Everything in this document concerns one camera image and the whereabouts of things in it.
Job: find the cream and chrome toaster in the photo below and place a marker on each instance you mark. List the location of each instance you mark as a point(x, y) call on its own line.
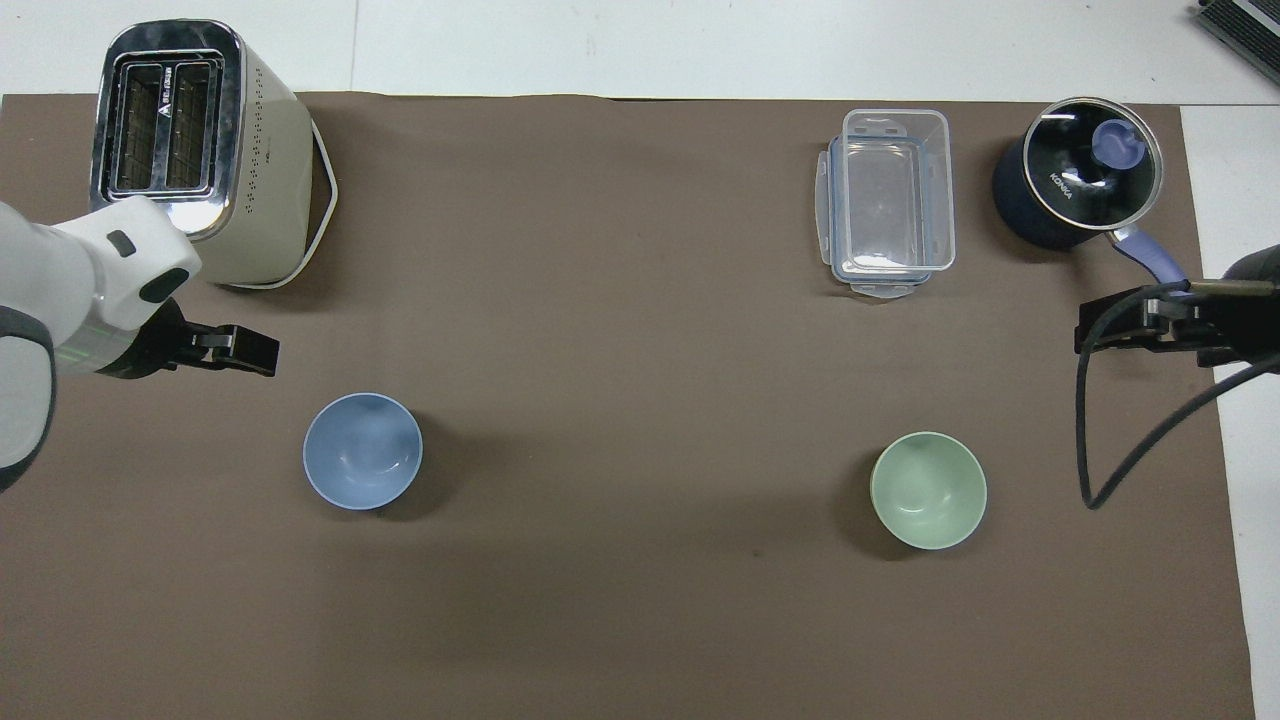
point(265, 180)

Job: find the clear container lid blue clips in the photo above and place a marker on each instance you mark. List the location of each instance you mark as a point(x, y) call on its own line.
point(880, 287)

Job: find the green bowl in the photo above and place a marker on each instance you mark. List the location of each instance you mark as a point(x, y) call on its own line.
point(928, 491)

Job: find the blue bowl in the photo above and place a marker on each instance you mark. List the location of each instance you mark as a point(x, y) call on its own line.
point(362, 452)

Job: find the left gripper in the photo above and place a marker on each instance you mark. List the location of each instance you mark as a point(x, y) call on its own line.
point(158, 345)

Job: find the clear plastic food container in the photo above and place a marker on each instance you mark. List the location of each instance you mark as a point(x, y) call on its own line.
point(890, 195)

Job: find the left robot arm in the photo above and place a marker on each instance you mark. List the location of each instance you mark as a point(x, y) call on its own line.
point(60, 270)

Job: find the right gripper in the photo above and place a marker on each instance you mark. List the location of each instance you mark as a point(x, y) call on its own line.
point(1245, 320)

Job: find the glass pot lid purple knob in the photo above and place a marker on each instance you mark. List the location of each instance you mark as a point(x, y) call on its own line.
point(1075, 170)

